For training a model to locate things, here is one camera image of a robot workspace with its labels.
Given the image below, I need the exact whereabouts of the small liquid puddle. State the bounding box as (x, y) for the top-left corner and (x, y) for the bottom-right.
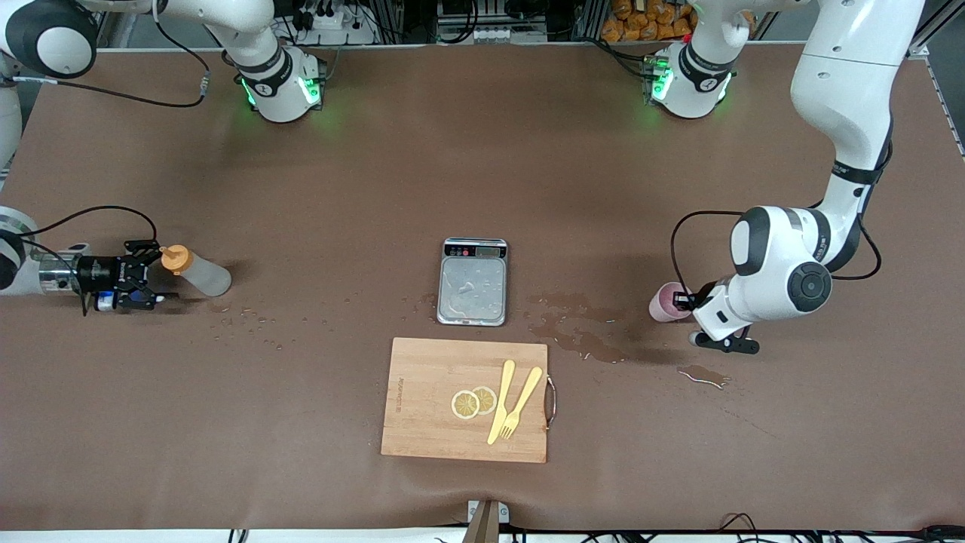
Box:
(677, 364), (732, 390)

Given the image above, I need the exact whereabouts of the orange snack bag pile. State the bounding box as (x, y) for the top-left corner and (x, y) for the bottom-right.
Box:
(601, 0), (694, 42)

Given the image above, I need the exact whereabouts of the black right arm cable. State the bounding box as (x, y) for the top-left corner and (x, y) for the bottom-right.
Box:
(11, 15), (212, 109)

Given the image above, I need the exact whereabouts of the yellow plastic fork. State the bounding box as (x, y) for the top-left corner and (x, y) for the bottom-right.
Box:
(500, 367), (544, 440)

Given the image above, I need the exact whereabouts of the large liquid puddle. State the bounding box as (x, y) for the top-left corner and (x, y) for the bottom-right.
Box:
(526, 292), (630, 365)

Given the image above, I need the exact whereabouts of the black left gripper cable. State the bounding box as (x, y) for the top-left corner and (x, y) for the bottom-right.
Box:
(669, 210), (747, 299)

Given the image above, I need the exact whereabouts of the pink plastic cup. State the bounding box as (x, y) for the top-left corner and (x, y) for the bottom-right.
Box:
(649, 282), (694, 324)

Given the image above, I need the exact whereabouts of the metal table edge bracket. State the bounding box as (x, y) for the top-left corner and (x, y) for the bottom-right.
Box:
(467, 499), (510, 543)

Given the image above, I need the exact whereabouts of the white power strip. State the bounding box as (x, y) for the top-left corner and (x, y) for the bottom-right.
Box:
(296, 6), (378, 46)

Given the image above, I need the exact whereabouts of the translucent squeeze bottle orange cap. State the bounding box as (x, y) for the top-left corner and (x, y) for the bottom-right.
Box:
(160, 244), (233, 298)

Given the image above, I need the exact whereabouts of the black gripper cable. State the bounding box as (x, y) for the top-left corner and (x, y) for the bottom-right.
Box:
(19, 205), (159, 265)
(669, 210), (747, 299)

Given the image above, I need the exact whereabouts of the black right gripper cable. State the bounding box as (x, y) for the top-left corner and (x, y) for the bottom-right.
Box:
(19, 205), (159, 265)

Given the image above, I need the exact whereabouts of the yellow plastic knife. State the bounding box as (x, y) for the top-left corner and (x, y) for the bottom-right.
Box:
(487, 360), (516, 446)

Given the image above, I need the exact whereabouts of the silver digital kitchen scale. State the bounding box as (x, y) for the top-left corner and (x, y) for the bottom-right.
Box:
(437, 238), (509, 327)

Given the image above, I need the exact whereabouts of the wooden cutting board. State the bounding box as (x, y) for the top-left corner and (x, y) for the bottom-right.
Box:
(381, 337), (559, 464)

